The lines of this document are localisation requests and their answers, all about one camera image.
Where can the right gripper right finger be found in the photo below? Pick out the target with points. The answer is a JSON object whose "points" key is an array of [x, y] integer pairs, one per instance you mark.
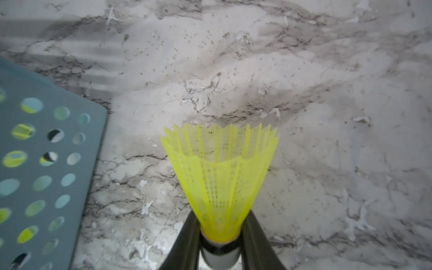
{"points": [[256, 251]]}

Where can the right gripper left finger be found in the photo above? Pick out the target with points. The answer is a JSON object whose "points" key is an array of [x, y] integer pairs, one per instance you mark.
{"points": [[185, 252]]}

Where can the yellow shuttlecock nested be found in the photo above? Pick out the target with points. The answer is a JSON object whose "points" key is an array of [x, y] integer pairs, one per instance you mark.
{"points": [[221, 171]]}

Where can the light blue plastic storage basket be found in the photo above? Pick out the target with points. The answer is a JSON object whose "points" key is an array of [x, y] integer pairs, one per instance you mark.
{"points": [[50, 140]]}

